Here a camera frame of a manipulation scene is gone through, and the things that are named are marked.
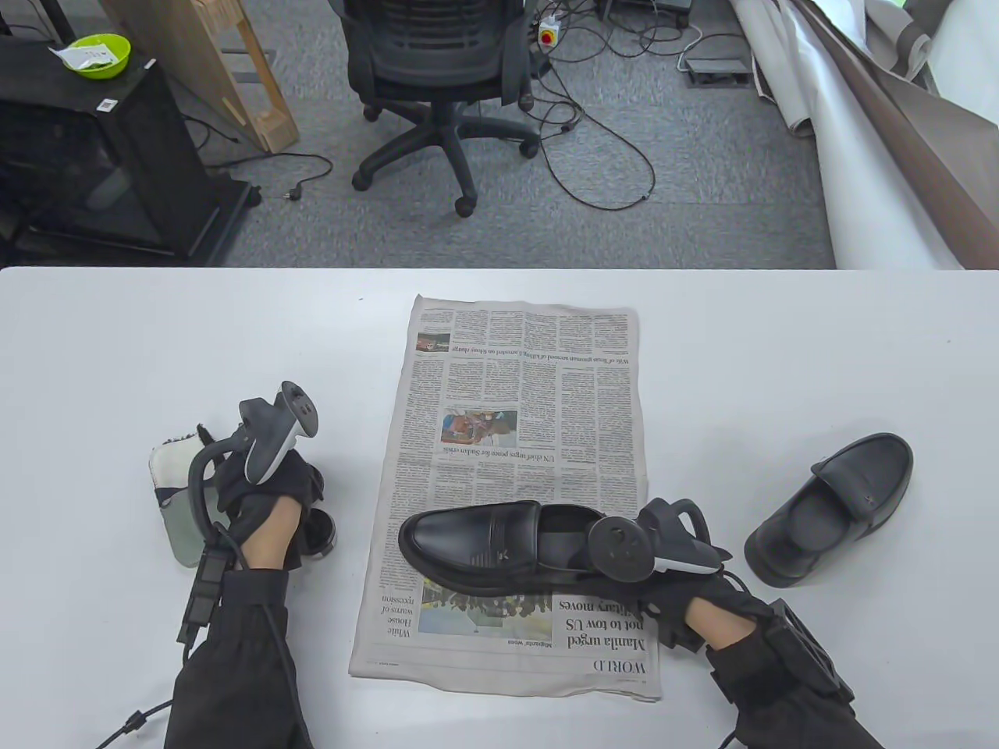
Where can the person's left hand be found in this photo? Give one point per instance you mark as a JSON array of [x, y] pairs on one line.
[[265, 488]]

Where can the person's right hand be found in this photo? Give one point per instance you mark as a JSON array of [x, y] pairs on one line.
[[671, 601]]

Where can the grey hand controller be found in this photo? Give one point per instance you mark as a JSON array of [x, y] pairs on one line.
[[273, 437], [624, 550]]

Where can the black shoe polish tin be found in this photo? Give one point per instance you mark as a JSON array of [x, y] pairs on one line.
[[320, 534]]

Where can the white grey polishing cloth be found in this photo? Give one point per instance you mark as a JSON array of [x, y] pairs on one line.
[[172, 468]]

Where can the black leather shoe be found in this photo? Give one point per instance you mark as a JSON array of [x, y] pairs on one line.
[[858, 476], [468, 542]]

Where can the printed newspaper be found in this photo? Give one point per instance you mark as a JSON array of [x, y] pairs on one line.
[[577, 390]]

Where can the person's right forearm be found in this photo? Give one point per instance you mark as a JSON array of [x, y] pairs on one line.
[[780, 702]]

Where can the person's left forearm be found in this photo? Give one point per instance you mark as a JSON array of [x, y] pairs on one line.
[[234, 663]]

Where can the black cabinet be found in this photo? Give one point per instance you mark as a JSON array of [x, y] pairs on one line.
[[133, 133]]

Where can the green bowl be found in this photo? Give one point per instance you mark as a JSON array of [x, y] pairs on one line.
[[117, 61]]

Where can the white rolled sheet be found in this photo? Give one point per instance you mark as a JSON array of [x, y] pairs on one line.
[[858, 187]]

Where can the black office chair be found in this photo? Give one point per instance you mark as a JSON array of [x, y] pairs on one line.
[[433, 55]]

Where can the white paper packet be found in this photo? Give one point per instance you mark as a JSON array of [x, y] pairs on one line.
[[86, 55]]

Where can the brown rolled sheet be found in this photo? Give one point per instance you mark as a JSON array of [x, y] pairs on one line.
[[936, 156]]

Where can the grey floor box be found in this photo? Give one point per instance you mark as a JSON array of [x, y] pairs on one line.
[[714, 72]]

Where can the white box red button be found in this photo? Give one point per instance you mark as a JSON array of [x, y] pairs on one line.
[[549, 33]]

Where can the grey fabric sheet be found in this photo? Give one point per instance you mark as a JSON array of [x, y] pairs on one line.
[[897, 39]]

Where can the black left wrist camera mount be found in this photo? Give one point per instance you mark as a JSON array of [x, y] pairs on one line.
[[204, 593]]

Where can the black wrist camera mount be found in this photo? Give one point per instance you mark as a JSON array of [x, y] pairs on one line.
[[812, 651], [204, 593]]

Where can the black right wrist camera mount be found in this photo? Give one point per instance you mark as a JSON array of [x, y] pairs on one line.
[[812, 651]]

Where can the wooden frame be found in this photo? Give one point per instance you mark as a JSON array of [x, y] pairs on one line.
[[195, 47]]

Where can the black metal post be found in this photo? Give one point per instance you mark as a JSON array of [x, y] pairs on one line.
[[55, 15]]

